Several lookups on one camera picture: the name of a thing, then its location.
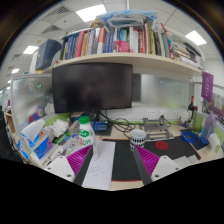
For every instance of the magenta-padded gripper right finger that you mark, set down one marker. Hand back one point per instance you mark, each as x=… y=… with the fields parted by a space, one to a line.
x=165 y=168

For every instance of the ceiling lights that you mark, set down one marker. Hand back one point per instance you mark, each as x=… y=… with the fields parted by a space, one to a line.
x=90 y=12

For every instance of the flat round red coaster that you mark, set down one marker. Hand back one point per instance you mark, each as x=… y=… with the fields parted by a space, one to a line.
x=161 y=145

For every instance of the dark blue box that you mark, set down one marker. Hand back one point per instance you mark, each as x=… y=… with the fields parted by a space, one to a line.
x=46 y=53

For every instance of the dark blue mouse pad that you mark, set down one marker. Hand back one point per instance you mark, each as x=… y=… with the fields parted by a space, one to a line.
x=200 y=144

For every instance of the black white diamond-pattern mug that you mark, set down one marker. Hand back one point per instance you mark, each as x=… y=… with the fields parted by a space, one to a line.
x=137 y=137

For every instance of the small blue box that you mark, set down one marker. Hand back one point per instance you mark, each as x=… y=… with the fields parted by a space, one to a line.
x=100 y=126

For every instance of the white drink bottle green cap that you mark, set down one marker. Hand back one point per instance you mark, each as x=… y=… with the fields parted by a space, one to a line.
x=87 y=135

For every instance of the black computer monitor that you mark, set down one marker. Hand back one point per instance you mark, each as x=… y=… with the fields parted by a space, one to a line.
x=91 y=86

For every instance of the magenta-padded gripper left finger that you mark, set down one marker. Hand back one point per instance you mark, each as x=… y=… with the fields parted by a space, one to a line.
x=55 y=168

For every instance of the white paper sheet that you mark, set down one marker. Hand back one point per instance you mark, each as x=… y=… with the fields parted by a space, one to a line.
x=100 y=170

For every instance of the white shelf with books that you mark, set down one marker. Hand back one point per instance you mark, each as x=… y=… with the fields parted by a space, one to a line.
x=133 y=60

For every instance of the grey metal laptop stand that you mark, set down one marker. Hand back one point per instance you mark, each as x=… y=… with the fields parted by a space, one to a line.
x=156 y=128

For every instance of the white wall sockets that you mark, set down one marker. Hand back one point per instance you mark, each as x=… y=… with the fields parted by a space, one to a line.
x=151 y=114

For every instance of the translucent purple water bottle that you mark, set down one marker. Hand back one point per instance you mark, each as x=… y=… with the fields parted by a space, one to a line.
x=208 y=128

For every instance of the blue tissue box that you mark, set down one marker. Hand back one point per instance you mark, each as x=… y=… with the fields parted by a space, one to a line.
x=41 y=146

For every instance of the black desk mat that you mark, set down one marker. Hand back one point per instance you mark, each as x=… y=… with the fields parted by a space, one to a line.
x=123 y=163

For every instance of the purple hanging banner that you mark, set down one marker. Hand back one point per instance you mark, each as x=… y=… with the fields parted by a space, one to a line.
x=207 y=86

